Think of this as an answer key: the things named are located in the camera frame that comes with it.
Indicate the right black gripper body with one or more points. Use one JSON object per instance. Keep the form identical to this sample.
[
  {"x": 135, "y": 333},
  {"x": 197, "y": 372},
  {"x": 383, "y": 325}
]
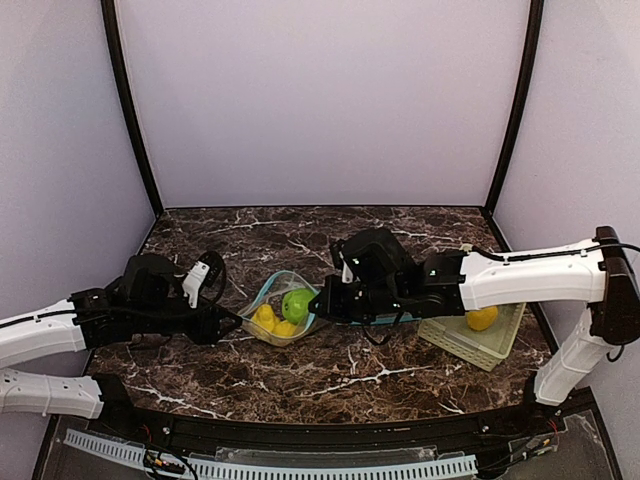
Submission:
[{"x": 333, "y": 298}]

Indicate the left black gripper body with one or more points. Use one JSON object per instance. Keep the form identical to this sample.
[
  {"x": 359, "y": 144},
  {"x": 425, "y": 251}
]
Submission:
[{"x": 205, "y": 323}]

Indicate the green toy fruit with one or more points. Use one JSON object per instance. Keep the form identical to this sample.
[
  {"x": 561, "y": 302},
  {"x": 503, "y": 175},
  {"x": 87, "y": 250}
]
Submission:
[{"x": 295, "y": 303}]

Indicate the clear zip bag blue zipper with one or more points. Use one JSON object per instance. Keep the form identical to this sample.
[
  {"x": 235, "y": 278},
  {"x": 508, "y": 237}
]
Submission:
[{"x": 272, "y": 292}]

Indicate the yellow toy pear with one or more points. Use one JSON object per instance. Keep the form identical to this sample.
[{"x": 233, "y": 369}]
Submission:
[{"x": 284, "y": 330}]

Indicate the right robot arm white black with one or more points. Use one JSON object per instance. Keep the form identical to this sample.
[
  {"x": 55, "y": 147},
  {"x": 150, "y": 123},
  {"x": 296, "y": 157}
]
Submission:
[{"x": 379, "y": 278}]

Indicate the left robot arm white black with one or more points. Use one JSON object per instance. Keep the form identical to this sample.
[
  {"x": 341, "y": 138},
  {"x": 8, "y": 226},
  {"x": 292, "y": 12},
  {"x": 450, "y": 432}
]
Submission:
[{"x": 151, "y": 297}]

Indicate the yellow toy lemon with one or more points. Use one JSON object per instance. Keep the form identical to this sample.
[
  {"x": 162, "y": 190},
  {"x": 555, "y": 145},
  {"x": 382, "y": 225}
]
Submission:
[{"x": 481, "y": 320}]

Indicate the pale green plastic basket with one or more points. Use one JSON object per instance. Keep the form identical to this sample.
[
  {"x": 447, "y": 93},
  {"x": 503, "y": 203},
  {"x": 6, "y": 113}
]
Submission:
[{"x": 472, "y": 340}]

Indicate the white slotted cable duct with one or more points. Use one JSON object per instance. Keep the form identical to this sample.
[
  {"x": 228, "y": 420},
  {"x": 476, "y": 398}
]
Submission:
[{"x": 228, "y": 463}]

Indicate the black front table rail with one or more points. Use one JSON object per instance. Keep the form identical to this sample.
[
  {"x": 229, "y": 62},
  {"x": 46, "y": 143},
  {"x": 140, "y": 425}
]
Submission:
[{"x": 474, "y": 432}]

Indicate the left black frame post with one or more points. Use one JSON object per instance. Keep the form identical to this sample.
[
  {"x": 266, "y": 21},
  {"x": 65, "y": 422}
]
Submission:
[{"x": 127, "y": 105}]

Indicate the black frame post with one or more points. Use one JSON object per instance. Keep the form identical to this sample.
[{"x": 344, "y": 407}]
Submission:
[
  {"x": 127, "y": 105},
  {"x": 525, "y": 73}
]

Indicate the right black frame post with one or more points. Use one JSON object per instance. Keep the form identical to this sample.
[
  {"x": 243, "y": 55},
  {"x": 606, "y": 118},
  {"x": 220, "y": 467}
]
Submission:
[{"x": 525, "y": 73}]

